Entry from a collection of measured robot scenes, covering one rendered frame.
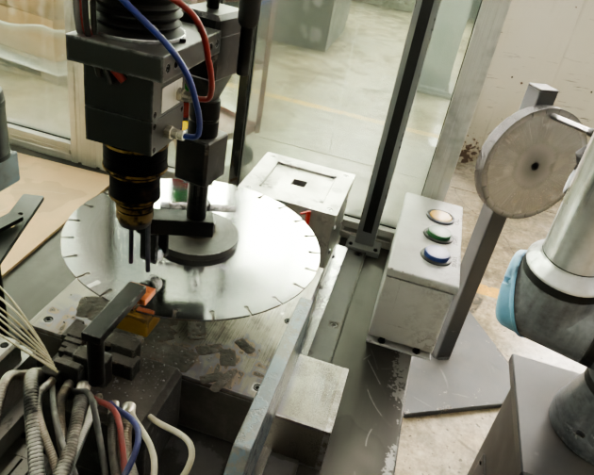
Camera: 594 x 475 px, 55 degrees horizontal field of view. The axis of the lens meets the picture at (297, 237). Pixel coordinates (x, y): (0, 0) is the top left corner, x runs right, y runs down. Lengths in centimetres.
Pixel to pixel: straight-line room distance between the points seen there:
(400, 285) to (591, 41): 307
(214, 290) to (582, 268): 46
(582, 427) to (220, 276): 56
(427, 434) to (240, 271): 129
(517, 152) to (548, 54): 213
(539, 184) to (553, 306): 97
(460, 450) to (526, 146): 91
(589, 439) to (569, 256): 27
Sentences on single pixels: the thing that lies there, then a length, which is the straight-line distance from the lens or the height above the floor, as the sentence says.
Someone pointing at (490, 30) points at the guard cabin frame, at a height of 121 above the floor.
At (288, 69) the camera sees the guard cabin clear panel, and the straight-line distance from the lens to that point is 114.
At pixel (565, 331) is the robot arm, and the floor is 92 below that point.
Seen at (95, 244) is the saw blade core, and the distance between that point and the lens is 75.
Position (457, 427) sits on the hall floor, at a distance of 197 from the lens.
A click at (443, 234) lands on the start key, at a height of 91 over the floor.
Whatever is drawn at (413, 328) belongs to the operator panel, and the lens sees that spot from 94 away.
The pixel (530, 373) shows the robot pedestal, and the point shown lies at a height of 75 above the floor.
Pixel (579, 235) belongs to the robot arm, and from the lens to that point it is 79.
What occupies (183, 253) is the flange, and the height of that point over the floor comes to 96.
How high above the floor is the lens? 137
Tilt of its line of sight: 31 degrees down
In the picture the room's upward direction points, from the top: 11 degrees clockwise
